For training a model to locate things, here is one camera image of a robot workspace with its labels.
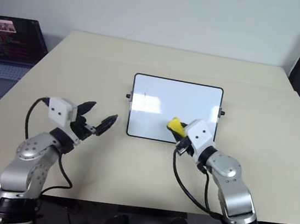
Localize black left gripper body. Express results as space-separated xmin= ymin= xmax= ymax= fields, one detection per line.
xmin=69 ymin=114 xmax=99 ymax=142

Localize black-framed whiteboard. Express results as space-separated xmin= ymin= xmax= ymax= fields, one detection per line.
xmin=125 ymin=72 xmax=225 ymax=150

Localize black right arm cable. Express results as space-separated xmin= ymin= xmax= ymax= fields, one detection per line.
xmin=166 ymin=137 xmax=234 ymax=221

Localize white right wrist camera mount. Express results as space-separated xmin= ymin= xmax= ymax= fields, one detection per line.
xmin=181 ymin=117 xmax=218 ymax=160

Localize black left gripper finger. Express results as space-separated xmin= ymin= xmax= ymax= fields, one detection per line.
xmin=76 ymin=98 xmax=98 ymax=117
xmin=94 ymin=112 xmax=119 ymax=139

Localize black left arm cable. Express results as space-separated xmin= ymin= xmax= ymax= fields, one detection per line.
xmin=16 ymin=96 xmax=83 ymax=198

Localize open laptop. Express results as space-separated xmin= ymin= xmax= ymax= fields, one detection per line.
xmin=0 ymin=15 xmax=53 ymax=105

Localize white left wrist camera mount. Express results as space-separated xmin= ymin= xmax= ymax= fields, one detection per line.
xmin=43 ymin=96 xmax=86 ymax=145

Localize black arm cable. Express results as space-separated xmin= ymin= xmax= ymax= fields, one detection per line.
xmin=16 ymin=96 xmax=83 ymax=198
xmin=166 ymin=137 xmax=234 ymax=221

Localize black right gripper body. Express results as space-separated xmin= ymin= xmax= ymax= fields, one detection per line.
xmin=180 ymin=123 xmax=192 ymax=145

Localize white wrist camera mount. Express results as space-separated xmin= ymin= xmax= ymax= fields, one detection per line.
xmin=181 ymin=117 xmax=218 ymax=160
xmin=43 ymin=96 xmax=86 ymax=145

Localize yellow eraser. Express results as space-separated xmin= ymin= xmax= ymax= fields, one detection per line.
xmin=165 ymin=116 xmax=188 ymax=138

